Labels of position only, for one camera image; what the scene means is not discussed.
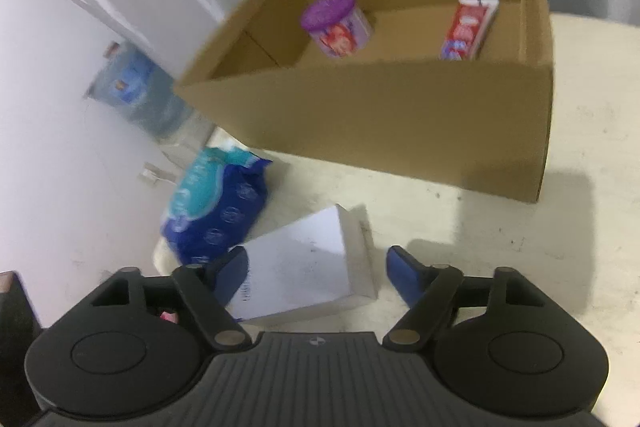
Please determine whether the blue wet wipes pack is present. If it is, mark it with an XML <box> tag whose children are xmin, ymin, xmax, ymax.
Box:
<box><xmin>162</xmin><ymin>147</ymin><xmax>271</xmax><ymax>265</ymax></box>

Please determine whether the white carton box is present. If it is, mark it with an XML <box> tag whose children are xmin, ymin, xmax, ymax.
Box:
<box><xmin>227</xmin><ymin>205</ymin><xmax>376</xmax><ymax>326</ymax></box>

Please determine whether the red toothpaste tube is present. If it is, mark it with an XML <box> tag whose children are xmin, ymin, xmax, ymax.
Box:
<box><xmin>439</xmin><ymin>0</ymin><xmax>500</xmax><ymax>61</ymax></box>

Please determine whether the purple air freshener jar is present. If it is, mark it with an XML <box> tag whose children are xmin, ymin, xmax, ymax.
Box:
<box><xmin>299</xmin><ymin>0</ymin><xmax>373</xmax><ymax>58</ymax></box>

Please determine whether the white water dispenser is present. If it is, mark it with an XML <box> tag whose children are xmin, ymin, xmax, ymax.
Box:
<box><xmin>158</xmin><ymin>112</ymin><xmax>217</xmax><ymax>170</ymax></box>

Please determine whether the brown cardboard box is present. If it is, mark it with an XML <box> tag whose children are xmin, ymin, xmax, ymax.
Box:
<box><xmin>176</xmin><ymin>0</ymin><xmax>553</xmax><ymax>202</ymax></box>

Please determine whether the blue water jug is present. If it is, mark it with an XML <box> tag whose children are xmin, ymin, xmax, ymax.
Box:
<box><xmin>85</xmin><ymin>41</ymin><xmax>193</xmax><ymax>140</ymax></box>

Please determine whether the white wall plug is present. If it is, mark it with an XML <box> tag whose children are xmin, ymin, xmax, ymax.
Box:
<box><xmin>138</xmin><ymin>162</ymin><xmax>177</xmax><ymax>186</ymax></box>

